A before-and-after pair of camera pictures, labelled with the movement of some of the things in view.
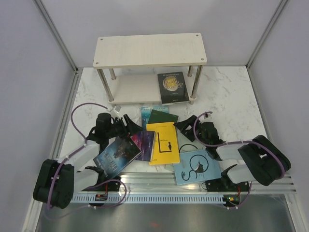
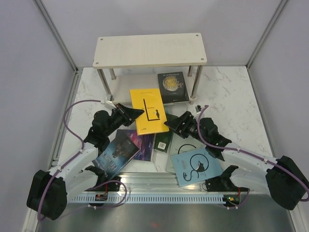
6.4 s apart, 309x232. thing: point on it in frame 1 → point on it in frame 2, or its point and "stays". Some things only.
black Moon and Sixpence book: (172, 87) stays
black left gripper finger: (134, 128) → (132, 114)
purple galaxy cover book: (145, 141) stays
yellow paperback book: (165, 150) → (153, 119)
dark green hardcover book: (159, 116) → (162, 140)
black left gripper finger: (129, 122) → (128, 110)
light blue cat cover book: (195, 166) stays
